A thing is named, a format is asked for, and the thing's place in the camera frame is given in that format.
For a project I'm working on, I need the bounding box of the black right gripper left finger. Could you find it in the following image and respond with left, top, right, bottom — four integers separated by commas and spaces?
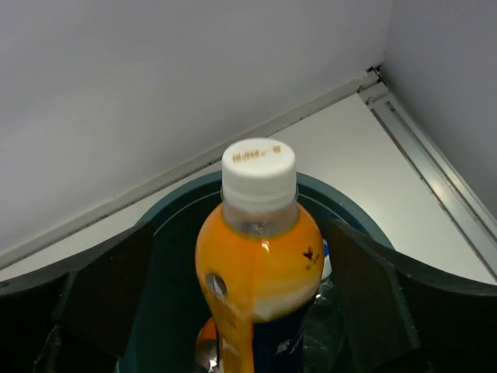
1, 223, 153, 372

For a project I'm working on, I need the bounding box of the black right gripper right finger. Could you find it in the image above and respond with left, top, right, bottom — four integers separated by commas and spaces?
325, 220, 496, 372

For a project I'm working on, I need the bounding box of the clear crushed water bottle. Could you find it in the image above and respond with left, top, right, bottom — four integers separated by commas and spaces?
304, 239, 346, 372

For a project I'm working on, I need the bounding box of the yellow blue milk tea bottle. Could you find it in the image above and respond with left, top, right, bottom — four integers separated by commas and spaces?
195, 138, 325, 372

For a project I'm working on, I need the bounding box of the teal plastic bin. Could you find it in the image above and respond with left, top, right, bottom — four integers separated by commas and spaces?
116, 173, 388, 372

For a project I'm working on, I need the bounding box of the grey right side rail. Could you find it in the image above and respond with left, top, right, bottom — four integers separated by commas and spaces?
357, 82, 496, 277

